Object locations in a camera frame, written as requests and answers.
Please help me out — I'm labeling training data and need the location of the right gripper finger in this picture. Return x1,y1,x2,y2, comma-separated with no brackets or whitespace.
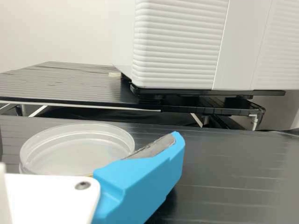
85,131,186,224

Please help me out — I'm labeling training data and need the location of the petri dish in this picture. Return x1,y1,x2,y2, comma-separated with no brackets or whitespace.
18,123,135,178

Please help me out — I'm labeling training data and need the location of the black platform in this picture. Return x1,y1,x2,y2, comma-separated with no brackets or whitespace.
161,97,266,131
0,61,162,117
129,83,286,105
0,114,299,224

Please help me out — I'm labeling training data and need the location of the incubator door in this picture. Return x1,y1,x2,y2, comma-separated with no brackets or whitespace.
131,0,299,91

